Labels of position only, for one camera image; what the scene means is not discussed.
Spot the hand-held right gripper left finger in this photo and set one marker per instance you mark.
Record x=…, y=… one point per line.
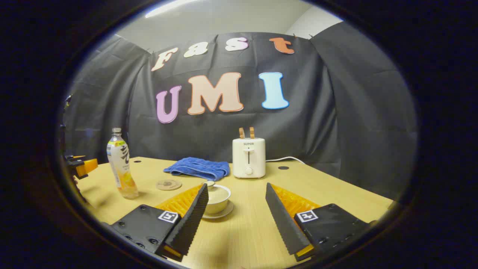
x=190, y=220

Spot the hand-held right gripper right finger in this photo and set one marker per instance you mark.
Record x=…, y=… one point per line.
x=283, y=220

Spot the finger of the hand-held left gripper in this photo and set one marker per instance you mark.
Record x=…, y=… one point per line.
x=87, y=167
x=74, y=161

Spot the clear water bottle yellow label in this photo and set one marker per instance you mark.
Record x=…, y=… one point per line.
x=121, y=168

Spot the white teacup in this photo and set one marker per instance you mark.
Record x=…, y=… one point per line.
x=220, y=203

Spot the white teacup lid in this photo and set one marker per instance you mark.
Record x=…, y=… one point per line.
x=216, y=190

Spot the round cork coaster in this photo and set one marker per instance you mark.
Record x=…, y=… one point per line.
x=168, y=185

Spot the white saucer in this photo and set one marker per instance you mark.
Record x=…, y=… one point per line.
x=226, y=213

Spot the blue towel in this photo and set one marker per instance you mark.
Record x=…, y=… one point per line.
x=199, y=168

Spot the white toaster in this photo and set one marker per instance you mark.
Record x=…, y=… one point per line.
x=248, y=158

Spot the toast slice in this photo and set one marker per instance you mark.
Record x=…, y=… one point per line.
x=252, y=133
x=242, y=133

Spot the black backdrop cloth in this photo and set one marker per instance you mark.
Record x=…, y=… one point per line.
x=317, y=123

